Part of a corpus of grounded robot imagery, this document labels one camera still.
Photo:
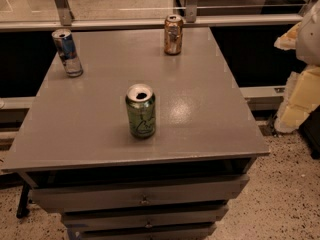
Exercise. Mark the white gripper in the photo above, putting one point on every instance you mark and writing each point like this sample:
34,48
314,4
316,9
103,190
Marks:
310,39

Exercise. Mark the green soda can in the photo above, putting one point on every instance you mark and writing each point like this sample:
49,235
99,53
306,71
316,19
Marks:
141,110

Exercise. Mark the orange soda can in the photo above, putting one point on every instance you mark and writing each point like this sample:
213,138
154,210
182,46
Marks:
173,33

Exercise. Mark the blue silver energy drink can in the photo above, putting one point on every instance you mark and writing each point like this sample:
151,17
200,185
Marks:
66,49

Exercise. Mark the grey middle drawer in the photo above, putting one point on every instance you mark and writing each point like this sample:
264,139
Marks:
145,218

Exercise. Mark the grey drawer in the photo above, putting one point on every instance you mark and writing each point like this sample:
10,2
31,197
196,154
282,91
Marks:
141,194
194,231
145,218

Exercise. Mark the grey bottom drawer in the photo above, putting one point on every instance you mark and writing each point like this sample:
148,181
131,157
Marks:
194,231

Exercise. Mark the grey top drawer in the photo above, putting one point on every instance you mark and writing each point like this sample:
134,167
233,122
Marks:
141,194

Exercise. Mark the metal railing frame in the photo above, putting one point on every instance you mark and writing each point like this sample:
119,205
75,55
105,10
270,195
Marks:
20,20

